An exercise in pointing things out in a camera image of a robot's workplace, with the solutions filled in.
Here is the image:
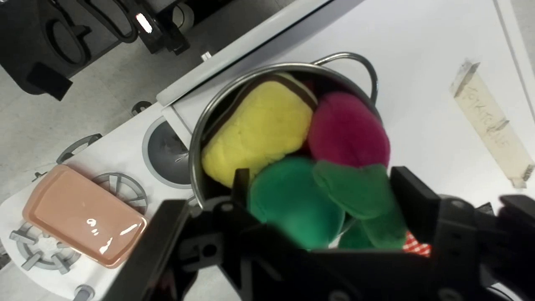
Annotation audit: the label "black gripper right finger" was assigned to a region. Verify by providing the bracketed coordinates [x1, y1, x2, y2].
[387, 164, 493, 264]

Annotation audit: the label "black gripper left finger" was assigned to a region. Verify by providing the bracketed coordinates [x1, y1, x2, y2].
[213, 167, 290, 254]

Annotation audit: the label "magenta beetroot plush green leaves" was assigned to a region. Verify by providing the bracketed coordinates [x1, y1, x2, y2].
[305, 90, 409, 251]

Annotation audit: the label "round green plush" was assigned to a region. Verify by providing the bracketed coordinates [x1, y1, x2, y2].
[245, 155, 347, 252]

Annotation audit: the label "yellow plush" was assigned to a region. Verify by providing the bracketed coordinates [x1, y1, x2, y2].
[200, 78, 314, 189]

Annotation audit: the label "steel pot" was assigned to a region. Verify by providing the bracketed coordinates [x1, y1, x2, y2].
[187, 50, 387, 212]

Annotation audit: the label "clear plastic strip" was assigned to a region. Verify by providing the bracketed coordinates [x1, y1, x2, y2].
[447, 58, 535, 190]

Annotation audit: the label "grey toy stove burner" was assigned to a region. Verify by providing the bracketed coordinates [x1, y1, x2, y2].
[6, 220, 83, 276]
[91, 170, 150, 217]

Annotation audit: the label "white toy kitchen unit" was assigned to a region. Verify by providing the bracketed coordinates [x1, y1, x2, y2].
[0, 0, 535, 301]

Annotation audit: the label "pink plastic tray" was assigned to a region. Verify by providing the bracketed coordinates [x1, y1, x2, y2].
[21, 164, 150, 269]

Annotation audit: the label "black block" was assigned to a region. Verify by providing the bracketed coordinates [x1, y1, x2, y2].
[131, 8, 192, 55]

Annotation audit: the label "grey stove knob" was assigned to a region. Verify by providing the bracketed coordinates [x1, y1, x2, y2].
[70, 282, 96, 301]

